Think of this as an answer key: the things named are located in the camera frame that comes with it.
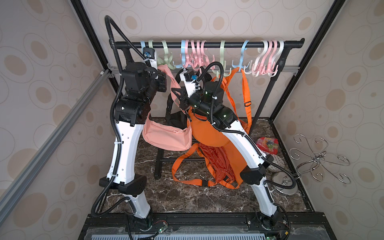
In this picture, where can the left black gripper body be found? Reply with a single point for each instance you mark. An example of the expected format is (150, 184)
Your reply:
(162, 81)

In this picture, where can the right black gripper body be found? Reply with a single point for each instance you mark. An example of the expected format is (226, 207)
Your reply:
(184, 99)

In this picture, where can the pink crossbody bag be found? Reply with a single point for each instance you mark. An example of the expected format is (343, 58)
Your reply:
(168, 137)

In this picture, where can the orange crossbody bag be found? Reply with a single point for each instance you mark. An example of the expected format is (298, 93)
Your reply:
(246, 97)
(224, 111)

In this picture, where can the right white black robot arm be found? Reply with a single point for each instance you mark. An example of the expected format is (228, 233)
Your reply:
(254, 174)

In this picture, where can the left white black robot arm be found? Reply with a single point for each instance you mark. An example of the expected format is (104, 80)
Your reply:
(140, 80)

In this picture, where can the green plastic hook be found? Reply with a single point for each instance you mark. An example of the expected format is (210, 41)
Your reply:
(166, 59)

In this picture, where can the pink plastic hook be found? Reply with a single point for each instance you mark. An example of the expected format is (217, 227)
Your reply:
(194, 56)

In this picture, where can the light blue leftmost hook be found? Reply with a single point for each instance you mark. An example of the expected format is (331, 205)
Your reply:
(143, 45)

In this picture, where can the light blue hook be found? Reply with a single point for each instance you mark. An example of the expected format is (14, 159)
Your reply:
(241, 59)
(143, 45)

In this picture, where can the green middle hook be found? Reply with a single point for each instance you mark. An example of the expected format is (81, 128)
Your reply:
(222, 59)

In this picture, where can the light blue right hook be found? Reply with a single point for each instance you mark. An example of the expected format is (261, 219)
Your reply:
(241, 59)

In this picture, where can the white plastic hook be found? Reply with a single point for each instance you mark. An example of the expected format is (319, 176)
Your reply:
(265, 63)

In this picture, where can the orange pink backpack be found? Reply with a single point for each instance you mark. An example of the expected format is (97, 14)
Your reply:
(224, 164)

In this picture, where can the red snack packet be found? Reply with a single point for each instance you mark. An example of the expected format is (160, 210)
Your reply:
(268, 145)

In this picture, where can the black clothes rack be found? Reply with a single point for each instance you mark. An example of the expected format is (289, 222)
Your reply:
(288, 46)

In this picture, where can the patterned round pouch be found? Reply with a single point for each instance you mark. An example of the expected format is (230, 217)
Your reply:
(278, 161)

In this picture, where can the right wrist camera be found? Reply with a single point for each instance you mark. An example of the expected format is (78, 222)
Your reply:
(195, 86)

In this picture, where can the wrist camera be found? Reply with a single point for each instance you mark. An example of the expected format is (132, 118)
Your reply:
(150, 55)
(195, 86)

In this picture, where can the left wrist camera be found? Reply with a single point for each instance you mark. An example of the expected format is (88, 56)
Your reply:
(150, 55)

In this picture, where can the chrome wire hook stand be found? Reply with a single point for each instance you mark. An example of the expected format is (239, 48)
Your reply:
(316, 165)

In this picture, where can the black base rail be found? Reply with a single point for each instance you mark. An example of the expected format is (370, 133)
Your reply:
(207, 226)

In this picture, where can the aluminium side rail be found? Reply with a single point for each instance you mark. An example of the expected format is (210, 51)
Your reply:
(20, 185)

